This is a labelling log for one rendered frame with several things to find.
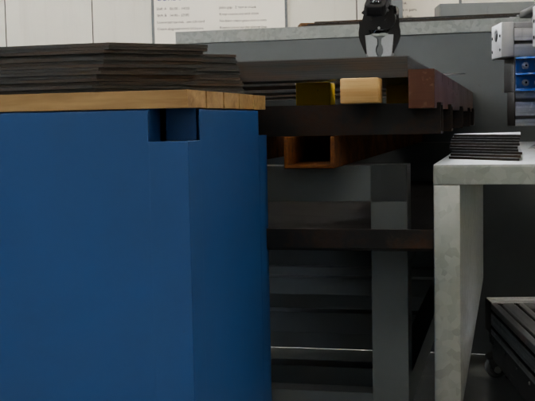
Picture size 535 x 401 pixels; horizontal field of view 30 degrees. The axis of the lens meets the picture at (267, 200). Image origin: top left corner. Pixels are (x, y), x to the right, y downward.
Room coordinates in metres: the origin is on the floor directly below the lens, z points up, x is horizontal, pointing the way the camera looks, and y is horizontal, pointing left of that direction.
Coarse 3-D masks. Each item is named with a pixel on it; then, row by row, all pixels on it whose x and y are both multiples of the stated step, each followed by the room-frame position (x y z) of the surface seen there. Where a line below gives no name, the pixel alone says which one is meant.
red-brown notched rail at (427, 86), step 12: (408, 72) 1.55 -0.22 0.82; (420, 72) 1.54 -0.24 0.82; (432, 72) 1.54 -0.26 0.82; (408, 84) 1.55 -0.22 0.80; (420, 84) 1.54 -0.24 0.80; (432, 84) 1.54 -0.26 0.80; (444, 84) 1.78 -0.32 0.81; (456, 84) 2.17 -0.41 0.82; (408, 96) 1.55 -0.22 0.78; (420, 96) 1.54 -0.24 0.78; (432, 96) 1.54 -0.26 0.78; (444, 96) 1.77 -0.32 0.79; (456, 96) 2.17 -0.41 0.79; (468, 96) 2.80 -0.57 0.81; (444, 108) 1.77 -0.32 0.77; (456, 108) 2.17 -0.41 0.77
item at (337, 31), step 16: (176, 32) 3.34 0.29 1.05; (192, 32) 3.33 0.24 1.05; (208, 32) 3.31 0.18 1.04; (224, 32) 3.30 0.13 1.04; (240, 32) 3.29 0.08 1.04; (256, 32) 3.27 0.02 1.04; (272, 32) 3.26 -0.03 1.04; (288, 32) 3.25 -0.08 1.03; (304, 32) 3.24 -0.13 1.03; (320, 32) 3.22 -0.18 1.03; (336, 32) 3.21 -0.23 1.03; (352, 32) 3.20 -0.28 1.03; (400, 32) 3.16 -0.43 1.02; (416, 32) 3.15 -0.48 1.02; (432, 32) 3.14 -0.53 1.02; (448, 32) 3.13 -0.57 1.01; (464, 32) 3.12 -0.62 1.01
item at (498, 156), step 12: (504, 132) 1.91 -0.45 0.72; (516, 132) 1.88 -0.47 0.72; (456, 144) 1.76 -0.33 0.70; (468, 144) 1.73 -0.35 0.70; (480, 144) 1.71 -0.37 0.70; (492, 144) 1.69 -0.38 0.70; (504, 144) 1.66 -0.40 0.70; (516, 144) 1.64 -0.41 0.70; (456, 156) 1.70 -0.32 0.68; (468, 156) 1.69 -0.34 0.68; (480, 156) 1.66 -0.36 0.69; (492, 156) 1.64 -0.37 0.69; (504, 156) 1.61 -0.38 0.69; (516, 156) 1.59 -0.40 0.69
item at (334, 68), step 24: (240, 72) 1.64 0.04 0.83; (264, 72) 1.63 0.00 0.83; (288, 72) 1.62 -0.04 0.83; (312, 72) 1.61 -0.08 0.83; (336, 72) 1.60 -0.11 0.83; (360, 72) 1.60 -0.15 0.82; (384, 72) 1.59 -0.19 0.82; (288, 96) 2.77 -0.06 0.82; (336, 96) 2.85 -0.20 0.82; (384, 96) 3.04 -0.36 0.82
